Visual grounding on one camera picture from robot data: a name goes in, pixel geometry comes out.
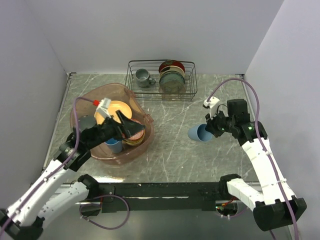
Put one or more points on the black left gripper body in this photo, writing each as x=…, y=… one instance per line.
x=111, y=129

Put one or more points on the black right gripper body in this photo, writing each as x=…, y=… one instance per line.
x=222, y=123

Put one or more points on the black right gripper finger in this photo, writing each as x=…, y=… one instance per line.
x=210, y=129
x=208, y=118

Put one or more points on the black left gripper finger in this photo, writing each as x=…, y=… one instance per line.
x=121, y=117
x=132, y=129

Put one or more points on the blue plastic cup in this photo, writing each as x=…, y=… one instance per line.
x=116, y=146
x=199, y=133

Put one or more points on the red zigzag bottom bowl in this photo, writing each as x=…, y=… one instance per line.
x=138, y=135

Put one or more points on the yellow blue sun bowl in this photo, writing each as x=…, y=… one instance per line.
x=134, y=142

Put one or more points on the tan bottom plate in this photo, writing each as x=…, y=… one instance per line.
x=114, y=106

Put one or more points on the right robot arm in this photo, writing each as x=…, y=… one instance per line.
x=276, y=205

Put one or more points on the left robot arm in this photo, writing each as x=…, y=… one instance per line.
x=37, y=208

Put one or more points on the pink transparent plastic bin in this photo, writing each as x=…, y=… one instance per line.
x=119, y=92

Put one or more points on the grey ceramic mug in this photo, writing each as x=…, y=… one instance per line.
x=143, y=78

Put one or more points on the beige crackle plate in rack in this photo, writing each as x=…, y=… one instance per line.
x=172, y=87

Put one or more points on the cream plate in rack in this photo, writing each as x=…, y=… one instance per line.
x=172, y=68

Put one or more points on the red floral plate in rack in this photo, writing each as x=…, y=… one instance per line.
x=170, y=63

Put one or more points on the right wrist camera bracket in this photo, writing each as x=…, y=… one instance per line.
x=212, y=105

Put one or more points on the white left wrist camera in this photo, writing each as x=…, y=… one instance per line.
x=102, y=107

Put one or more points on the metal wire dish rack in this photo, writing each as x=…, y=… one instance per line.
x=152, y=92

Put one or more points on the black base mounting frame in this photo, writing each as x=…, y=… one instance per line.
x=154, y=196

